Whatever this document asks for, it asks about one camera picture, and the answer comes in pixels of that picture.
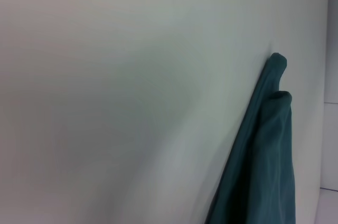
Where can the teal blue shirt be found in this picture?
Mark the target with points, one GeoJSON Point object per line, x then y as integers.
{"type": "Point", "coordinates": [258, 155]}

